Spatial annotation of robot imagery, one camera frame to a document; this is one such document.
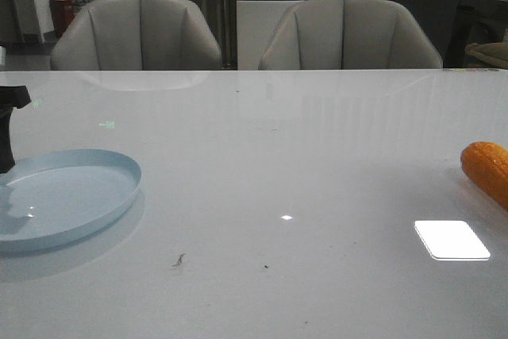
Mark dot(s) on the dark wooden side table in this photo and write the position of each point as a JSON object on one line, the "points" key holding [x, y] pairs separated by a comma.
{"points": [[475, 21]]}

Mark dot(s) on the light blue round plate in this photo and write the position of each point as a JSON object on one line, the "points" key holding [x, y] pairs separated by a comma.
{"points": [[59, 197]]}

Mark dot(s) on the orange corn cob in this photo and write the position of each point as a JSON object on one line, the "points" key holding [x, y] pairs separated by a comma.
{"points": [[485, 164]]}

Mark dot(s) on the grey right upholstered chair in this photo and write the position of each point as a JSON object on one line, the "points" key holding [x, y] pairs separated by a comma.
{"points": [[349, 35]]}

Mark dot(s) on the grey left upholstered chair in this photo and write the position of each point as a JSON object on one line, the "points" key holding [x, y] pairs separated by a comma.
{"points": [[137, 35]]}

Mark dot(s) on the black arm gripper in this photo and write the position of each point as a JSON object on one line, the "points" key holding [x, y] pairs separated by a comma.
{"points": [[10, 97]]}

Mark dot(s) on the grey upholstered chair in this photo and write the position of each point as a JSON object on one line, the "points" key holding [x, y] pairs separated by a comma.
{"points": [[137, 35], [349, 35]]}

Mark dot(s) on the red bin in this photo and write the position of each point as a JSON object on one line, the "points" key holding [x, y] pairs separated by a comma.
{"points": [[62, 15]]}

